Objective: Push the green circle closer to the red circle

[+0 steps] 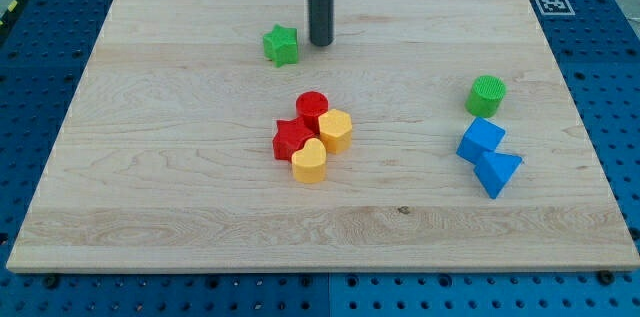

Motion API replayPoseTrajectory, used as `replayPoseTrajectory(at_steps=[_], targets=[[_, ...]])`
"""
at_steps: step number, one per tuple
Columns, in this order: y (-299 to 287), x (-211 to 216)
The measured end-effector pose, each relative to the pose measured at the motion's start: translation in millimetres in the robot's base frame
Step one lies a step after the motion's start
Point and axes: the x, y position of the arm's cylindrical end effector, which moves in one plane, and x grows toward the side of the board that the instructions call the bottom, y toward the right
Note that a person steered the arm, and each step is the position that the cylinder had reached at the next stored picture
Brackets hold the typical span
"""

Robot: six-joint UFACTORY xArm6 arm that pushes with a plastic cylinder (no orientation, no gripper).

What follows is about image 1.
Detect white fiducial marker tag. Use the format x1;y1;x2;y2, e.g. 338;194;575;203
534;0;575;16

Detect red cylinder block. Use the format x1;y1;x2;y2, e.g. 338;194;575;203
295;91;329;134

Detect yellow hexagon block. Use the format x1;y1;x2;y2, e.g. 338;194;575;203
318;109;353;154

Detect green cylinder block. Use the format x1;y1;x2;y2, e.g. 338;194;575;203
465;75;507;118

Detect blue cube block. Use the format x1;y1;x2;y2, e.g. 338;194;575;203
456;117;506;164

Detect blue triangle block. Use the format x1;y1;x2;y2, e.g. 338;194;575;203
474;152;523;199

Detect yellow heart block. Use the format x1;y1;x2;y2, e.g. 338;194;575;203
291;138;327;184

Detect light wooden board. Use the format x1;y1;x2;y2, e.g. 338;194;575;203
7;0;639;274

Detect green star block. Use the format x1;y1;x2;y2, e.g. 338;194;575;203
263;24;299;67

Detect red star block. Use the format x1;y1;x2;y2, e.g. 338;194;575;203
272;117;315;161

